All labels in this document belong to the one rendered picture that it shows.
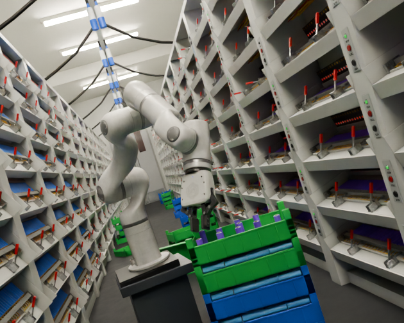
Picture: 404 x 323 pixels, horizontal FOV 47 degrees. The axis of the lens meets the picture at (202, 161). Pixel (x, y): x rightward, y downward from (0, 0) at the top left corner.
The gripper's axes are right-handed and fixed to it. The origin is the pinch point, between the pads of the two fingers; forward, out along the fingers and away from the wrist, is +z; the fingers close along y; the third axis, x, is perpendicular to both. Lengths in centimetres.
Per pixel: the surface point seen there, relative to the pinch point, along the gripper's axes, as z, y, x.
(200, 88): -167, -135, 180
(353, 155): -21, 35, 36
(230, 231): -0.4, -1.3, 17.1
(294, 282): 17.8, 20.3, 14.5
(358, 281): 13, 12, 85
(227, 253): 9.2, 7.4, 2.2
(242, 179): -71, -90, 165
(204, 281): 16.2, 0.2, 0.8
